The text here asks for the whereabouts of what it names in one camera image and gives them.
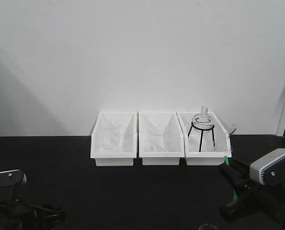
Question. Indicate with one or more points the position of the white plastic bin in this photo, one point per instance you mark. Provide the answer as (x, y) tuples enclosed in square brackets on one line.
[(126, 152), (175, 139), (207, 156)]

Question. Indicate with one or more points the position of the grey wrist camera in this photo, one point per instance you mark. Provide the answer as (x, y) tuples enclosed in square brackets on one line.
[(269, 169), (11, 178)]

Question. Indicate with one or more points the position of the middle white plastic bin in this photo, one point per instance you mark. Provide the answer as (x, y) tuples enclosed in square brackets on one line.
[(175, 139)]

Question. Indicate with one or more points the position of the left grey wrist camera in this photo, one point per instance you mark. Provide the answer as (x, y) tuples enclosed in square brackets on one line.
[(11, 178)]

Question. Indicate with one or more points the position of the right white plastic bin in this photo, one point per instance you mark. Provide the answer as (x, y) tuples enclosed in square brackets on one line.
[(207, 156)]

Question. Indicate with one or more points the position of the black wire tripod stand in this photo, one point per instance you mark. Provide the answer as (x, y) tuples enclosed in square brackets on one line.
[(201, 139)]

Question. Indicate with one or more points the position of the glass beaker in middle bin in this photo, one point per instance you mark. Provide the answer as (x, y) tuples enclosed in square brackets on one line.
[(157, 137)]

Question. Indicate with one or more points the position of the green plastic spoon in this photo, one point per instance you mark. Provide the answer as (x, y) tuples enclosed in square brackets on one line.
[(235, 196)]

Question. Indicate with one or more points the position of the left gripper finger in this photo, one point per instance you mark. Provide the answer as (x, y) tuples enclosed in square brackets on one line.
[(49, 216)]

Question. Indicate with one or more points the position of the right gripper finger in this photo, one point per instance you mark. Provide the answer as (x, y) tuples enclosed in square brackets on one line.
[(233, 176), (240, 167)]

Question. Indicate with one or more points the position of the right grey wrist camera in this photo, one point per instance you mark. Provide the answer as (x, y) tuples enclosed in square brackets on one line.
[(269, 169)]

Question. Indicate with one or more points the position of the left white plastic bin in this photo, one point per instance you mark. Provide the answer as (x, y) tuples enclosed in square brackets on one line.
[(126, 152)]

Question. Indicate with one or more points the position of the right glass beaker on table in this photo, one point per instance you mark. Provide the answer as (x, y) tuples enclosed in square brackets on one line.
[(207, 226)]

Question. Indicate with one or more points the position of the glass beaker in left bin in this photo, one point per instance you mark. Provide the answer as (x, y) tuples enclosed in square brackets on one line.
[(110, 134)]

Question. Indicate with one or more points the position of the glass beaker in bin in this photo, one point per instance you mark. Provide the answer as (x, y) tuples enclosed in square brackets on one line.
[(110, 134), (157, 137)]

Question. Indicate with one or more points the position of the clear glass test tube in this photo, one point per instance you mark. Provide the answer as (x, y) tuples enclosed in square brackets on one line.
[(221, 144)]

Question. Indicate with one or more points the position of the round glass flask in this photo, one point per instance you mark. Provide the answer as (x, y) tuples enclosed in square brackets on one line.
[(202, 120)]

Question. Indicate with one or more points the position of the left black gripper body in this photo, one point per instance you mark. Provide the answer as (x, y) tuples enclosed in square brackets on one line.
[(17, 214)]

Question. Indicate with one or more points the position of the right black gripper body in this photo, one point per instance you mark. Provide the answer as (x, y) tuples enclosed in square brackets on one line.
[(254, 197)]

